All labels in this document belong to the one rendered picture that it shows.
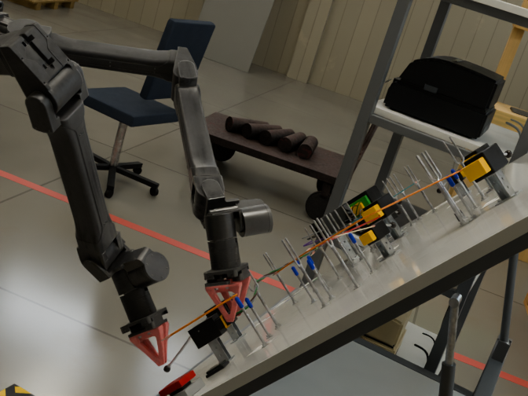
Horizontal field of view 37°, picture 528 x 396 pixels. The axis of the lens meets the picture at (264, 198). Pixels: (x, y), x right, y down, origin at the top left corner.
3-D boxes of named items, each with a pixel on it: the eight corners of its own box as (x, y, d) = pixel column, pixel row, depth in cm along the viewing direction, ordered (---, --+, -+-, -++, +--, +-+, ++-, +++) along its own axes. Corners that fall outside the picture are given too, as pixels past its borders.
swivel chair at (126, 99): (173, 185, 560) (218, 23, 524) (144, 212, 499) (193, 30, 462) (83, 154, 565) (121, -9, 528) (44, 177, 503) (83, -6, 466)
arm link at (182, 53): (199, 78, 194) (203, 43, 187) (193, 111, 184) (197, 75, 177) (14, 53, 191) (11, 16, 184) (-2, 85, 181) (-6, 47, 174)
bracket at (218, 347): (225, 361, 155) (211, 339, 155) (234, 356, 154) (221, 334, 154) (218, 368, 150) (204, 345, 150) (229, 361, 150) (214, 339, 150)
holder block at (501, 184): (540, 176, 136) (511, 132, 136) (513, 198, 128) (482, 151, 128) (518, 188, 139) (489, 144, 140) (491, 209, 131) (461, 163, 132)
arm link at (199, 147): (169, 98, 187) (172, 60, 180) (193, 98, 188) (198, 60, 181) (193, 229, 157) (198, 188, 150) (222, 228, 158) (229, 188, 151)
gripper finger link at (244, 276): (256, 312, 156) (249, 265, 156) (248, 319, 149) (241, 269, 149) (223, 315, 157) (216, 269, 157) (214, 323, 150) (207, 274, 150)
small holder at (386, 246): (415, 239, 164) (396, 209, 164) (392, 256, 158) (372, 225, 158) (399, 247, 167) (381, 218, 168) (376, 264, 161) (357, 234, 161)
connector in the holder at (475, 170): (491, 170, 129) (482, 155, 129) (486, 173, 127) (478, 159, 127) (474, 179, 131) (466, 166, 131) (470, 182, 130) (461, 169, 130)
